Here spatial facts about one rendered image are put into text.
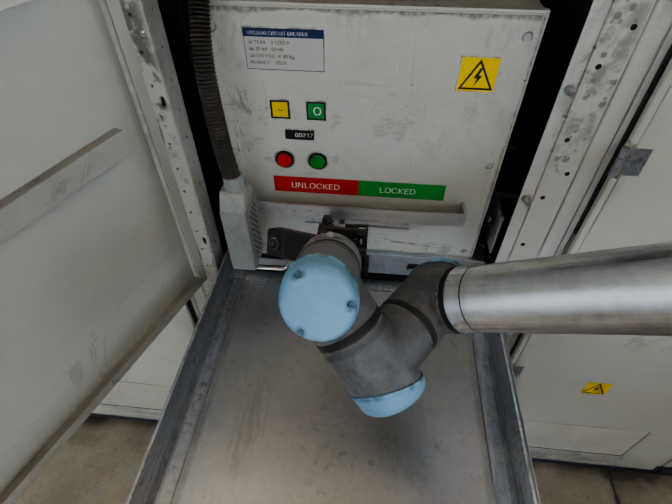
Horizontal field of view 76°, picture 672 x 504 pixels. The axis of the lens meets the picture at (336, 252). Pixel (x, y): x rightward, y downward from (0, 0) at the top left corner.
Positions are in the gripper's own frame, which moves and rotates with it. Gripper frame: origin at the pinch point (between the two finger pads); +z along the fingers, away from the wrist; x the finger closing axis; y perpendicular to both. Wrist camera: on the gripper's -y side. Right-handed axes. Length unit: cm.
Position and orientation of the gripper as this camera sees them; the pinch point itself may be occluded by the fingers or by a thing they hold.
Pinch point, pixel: (330, 231)
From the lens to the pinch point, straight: 82.6
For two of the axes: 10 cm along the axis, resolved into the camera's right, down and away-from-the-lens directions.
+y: 10.0, 0.7, -0.7
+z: 0.9, -2.6, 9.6
